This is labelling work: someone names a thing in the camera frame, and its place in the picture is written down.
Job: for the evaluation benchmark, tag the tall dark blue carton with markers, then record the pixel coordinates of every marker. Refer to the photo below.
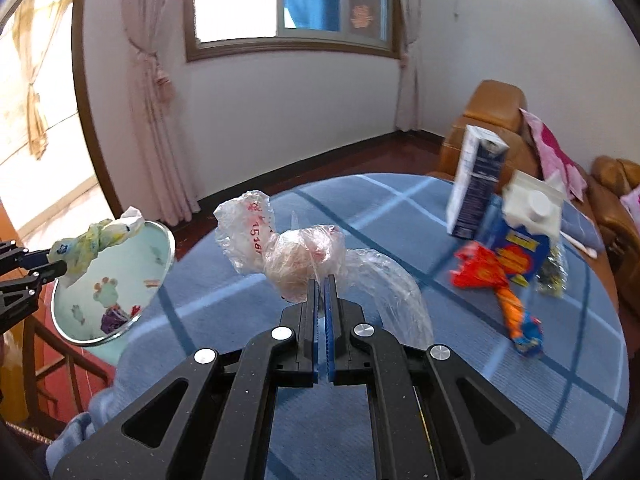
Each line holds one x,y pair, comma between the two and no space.
475,185

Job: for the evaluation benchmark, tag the clear packet with green contents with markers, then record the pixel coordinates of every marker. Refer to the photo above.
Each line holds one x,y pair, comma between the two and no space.
552,275

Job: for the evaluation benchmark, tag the red paper window decoration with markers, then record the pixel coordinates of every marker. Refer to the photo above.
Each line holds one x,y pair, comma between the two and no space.
362,16

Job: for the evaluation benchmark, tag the light green bin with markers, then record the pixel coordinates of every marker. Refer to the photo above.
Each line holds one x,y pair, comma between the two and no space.
140,270

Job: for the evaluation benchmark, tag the clear plastic bag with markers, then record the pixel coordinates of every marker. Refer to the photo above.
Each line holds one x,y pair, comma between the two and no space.
300,255

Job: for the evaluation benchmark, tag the blue white milk carton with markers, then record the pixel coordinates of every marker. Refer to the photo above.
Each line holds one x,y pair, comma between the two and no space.
520,245

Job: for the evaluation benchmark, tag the yellow white plastic bag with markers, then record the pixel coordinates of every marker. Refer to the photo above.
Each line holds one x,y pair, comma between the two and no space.
95,245

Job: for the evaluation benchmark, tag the brown leather armchair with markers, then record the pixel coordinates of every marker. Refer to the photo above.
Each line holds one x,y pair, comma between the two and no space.
495,110

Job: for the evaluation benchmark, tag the white plastic spoon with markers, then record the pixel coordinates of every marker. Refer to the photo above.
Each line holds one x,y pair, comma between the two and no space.
580,245

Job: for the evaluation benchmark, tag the narrow pink curtain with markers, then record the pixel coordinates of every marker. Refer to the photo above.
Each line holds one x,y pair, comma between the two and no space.
410,85

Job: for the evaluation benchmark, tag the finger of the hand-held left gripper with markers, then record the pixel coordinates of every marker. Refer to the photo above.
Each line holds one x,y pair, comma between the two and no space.
30,260
17,300

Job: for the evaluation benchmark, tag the folded blue checked cloth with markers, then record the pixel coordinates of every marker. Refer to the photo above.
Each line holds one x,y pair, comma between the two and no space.
580,225

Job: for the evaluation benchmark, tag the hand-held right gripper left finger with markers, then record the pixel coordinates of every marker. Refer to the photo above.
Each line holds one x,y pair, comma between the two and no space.
312,320

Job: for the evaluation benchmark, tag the red printed packet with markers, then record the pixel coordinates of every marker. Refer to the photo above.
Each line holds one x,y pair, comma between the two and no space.
480,270

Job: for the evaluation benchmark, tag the brown framed window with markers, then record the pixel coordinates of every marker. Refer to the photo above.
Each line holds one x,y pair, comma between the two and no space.
240,5

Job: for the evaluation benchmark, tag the pink floral pillow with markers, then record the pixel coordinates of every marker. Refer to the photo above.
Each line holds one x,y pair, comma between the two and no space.
632,202
547,145

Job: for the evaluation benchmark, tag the blue orange snack wrapper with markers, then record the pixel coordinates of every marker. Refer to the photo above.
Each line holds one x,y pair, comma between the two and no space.
520,320

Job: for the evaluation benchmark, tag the purple foil wrapper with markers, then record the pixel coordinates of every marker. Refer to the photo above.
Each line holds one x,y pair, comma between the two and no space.
114,320

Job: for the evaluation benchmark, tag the wide pink curtain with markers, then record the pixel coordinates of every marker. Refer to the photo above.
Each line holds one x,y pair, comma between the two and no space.
160,135

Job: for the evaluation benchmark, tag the white paper tissue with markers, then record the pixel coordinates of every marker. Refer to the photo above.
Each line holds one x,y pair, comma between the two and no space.
556,179

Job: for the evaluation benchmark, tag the yellow curtain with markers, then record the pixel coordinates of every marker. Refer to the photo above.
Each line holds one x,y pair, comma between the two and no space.
35,100

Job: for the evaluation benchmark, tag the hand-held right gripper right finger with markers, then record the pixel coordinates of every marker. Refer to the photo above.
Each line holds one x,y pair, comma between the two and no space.
331,320

